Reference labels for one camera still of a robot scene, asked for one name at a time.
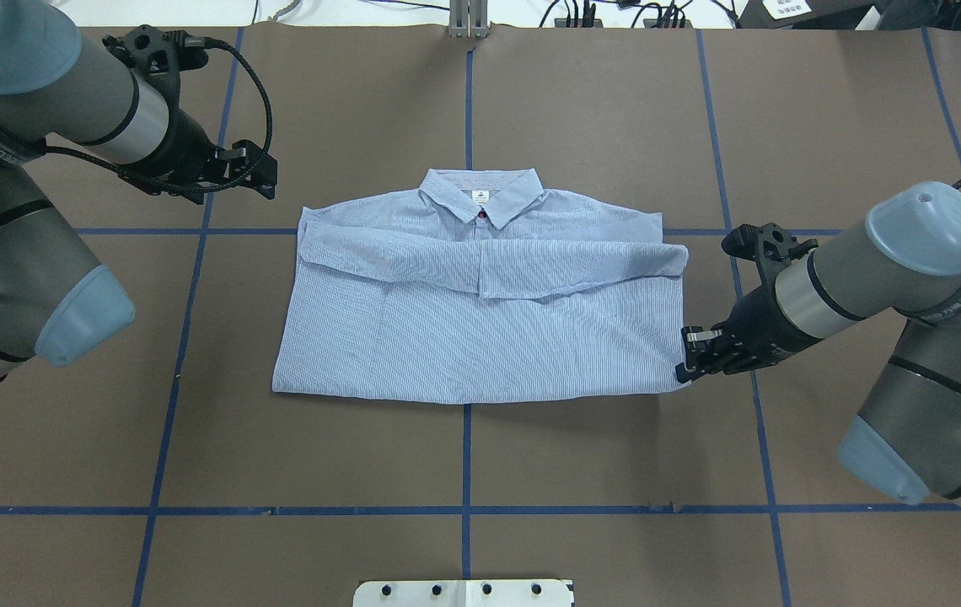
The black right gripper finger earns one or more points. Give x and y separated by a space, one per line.
703 352

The light blue striped shirt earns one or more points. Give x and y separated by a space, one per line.
482 287

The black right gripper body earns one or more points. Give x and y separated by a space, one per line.
763 324

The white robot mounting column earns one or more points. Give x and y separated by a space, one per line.
545 591

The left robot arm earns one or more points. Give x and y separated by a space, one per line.
113 103

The aluminium frame post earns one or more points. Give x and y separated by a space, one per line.
468 19

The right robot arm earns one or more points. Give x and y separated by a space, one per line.
905 256

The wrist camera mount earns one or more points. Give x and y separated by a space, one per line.
153 51
772 248

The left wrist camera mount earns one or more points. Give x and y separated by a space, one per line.
153 51

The black label printer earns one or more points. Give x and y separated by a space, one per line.
804 15

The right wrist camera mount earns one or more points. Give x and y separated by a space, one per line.
772 248

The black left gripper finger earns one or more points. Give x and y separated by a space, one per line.
246 165

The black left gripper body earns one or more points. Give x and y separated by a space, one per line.
189 147

